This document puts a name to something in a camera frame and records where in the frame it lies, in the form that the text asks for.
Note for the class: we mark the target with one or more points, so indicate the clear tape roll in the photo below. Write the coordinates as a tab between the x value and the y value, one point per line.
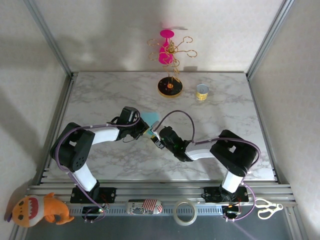
175	212

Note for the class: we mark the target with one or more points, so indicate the aluminium frame post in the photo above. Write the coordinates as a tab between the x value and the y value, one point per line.
269	37
50	37

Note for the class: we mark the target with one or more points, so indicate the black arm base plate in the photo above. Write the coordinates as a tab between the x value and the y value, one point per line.
110	193
211	195

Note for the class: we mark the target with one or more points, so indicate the striped pouch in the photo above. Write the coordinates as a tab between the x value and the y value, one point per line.
135	209

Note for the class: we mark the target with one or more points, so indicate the orange plush shark toy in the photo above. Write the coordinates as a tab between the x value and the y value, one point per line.
52	207

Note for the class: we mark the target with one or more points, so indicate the aluminium frame rail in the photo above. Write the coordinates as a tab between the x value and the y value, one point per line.
162	191

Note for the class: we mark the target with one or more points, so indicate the light blue paper sheet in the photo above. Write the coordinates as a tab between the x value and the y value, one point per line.
150	117

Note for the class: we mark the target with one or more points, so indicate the yellow tin can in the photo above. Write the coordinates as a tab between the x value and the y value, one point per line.
201	95

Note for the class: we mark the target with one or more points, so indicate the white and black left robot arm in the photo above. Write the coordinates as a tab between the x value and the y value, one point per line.
85	178

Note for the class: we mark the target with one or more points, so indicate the aluminium side rail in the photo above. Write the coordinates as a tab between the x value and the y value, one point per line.
59	120
263	120

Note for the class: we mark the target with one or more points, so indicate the pink plastic wine glass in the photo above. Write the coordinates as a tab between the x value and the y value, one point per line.
167	33

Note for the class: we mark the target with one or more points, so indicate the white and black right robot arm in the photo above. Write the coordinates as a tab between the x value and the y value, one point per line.
200	152

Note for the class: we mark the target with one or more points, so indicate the black controller box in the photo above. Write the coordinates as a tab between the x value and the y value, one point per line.
90	210
233	212

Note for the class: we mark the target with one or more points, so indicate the white scissors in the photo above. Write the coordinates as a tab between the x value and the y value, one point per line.
265	203

